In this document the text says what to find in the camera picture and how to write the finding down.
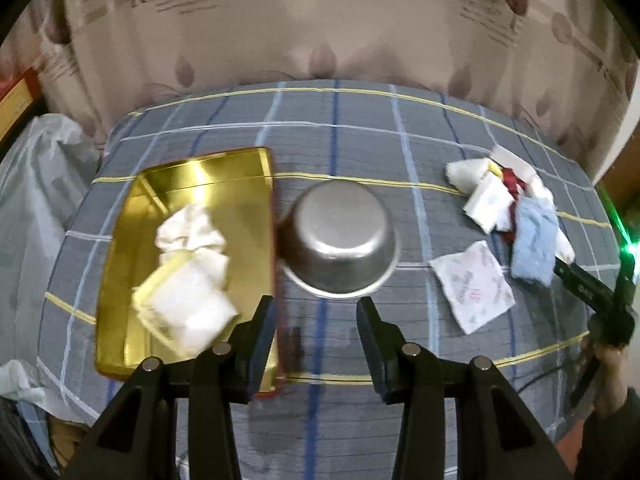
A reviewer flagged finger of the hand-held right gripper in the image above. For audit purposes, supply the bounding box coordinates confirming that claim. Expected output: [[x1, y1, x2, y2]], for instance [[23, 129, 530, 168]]
[[552, 255, 618, 313]]

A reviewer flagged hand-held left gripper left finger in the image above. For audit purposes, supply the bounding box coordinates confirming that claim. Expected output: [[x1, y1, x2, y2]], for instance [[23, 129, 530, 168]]
[[60, 296, 277, 480]]

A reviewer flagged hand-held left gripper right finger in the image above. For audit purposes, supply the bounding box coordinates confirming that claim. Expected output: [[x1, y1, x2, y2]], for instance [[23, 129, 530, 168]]
[[356, 296, 576, 480]]

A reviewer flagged light blue cloth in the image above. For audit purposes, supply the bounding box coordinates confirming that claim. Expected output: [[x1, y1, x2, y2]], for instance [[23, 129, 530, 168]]
[[510, 197, 560, 286]]

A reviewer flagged gold tin box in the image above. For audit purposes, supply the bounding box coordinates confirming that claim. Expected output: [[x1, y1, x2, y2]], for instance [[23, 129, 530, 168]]
[[94, 147, 288, 400]]

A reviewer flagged white plastic bag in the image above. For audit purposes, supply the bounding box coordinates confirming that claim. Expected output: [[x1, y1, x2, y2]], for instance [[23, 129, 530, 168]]
[[445, 158, 493, 193]]

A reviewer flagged person's right forearm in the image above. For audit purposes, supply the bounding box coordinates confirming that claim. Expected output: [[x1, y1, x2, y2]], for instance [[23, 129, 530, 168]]
[[575, 390, 640, 480]]

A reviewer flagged person's right hand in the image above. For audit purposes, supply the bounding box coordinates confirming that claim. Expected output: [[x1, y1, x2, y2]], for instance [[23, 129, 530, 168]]
[[580, 335, 637, 417]]

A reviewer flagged brown wooden furniture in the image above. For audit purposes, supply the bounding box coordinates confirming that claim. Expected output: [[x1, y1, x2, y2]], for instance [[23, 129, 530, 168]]
[[595, 125, 640, 243]]

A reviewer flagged white printed paper packet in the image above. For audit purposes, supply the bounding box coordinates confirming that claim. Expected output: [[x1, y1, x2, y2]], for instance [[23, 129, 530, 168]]
[[430, 240, 516, 336]]

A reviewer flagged stainless steel bowl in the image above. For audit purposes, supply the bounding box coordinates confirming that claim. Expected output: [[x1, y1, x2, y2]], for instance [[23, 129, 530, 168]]
[[277, 180, 402, 298]]

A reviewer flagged white pouch with red trim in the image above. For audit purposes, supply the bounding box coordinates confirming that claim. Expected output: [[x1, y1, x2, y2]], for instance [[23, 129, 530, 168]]
[[462, 165, 531, 246]]

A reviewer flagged crumpled white cloth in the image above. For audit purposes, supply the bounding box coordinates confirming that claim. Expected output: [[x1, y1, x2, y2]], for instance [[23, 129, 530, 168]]
[[155, 205, 228, 266]]

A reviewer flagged white foam block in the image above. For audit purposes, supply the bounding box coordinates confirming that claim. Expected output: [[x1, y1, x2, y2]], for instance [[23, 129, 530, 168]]
[[487, 144, 576, 263]]

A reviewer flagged grey plaid bed sheet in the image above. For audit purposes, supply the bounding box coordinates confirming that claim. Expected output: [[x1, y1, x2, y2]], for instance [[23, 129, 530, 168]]
[[10, 80, 632, 480]]

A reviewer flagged large translucent plastic bag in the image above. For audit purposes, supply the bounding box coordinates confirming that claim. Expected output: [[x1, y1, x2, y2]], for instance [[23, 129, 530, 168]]
[[0, 112, 108, 411]]

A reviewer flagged beige leaf print curtain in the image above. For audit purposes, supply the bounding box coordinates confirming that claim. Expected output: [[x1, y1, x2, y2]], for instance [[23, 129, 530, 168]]
[[0, 0, 640, 173]]

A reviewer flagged red and orange box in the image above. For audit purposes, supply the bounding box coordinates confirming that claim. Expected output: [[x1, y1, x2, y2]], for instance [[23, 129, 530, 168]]
[[0, 70, 45, 147]]

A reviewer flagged black cable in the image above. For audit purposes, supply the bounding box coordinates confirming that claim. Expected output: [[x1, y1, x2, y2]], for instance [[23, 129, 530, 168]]
[[514, 362, 583, 393]]

